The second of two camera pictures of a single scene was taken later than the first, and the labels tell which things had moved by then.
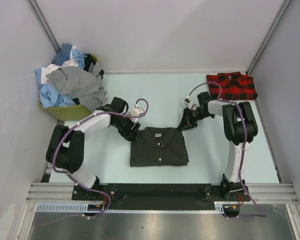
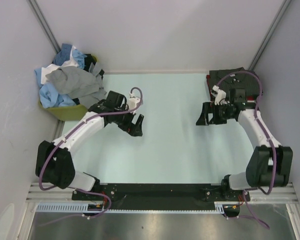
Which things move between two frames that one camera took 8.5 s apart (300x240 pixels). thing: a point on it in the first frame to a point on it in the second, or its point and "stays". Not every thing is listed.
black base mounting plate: [106, 196] stays
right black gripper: [187, 122] to [210, 107]
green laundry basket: [71, 112] stays
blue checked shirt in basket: [64, 55] stays
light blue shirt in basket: [49, 95] stays
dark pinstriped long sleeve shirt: [159, 146] to [247, 81]
